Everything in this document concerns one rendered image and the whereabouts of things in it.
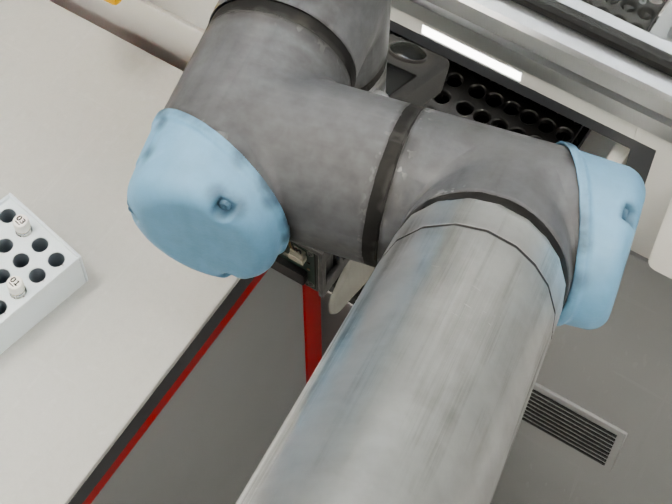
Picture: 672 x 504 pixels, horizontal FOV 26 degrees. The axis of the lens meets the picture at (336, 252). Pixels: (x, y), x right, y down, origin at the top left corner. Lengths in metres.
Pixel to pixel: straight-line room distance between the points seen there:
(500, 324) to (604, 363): 0.76
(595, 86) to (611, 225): 0.40
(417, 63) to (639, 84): 0.16
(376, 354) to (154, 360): 0.63
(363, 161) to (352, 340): 0.13
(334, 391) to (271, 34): 0.23
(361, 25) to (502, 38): 0.34
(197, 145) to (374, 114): 0.08
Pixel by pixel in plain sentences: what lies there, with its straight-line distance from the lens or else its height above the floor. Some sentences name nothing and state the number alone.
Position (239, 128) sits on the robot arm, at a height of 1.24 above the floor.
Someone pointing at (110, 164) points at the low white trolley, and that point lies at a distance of 1.21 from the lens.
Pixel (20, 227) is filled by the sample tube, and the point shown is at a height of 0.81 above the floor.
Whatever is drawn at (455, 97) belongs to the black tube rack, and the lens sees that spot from 1.06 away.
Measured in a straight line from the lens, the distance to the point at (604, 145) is 1.13.
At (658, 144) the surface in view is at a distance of 1.02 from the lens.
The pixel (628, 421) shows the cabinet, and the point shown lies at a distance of 1.35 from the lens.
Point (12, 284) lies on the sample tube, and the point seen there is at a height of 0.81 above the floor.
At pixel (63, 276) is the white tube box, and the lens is 1.12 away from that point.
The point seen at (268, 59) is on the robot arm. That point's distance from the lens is 0.65.
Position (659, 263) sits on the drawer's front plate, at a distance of 1.09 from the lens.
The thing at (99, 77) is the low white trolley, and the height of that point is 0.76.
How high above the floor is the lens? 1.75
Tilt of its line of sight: 60 degrees down
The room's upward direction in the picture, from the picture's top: straight up
